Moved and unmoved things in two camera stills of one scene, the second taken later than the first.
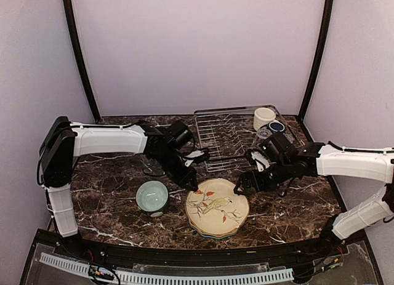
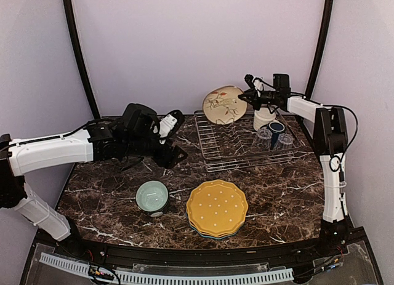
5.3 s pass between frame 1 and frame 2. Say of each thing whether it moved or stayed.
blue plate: stayed
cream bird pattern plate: moved
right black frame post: stayed
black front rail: stayed
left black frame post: stayed
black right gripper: moved
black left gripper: moved
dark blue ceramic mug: stayed
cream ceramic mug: stayed
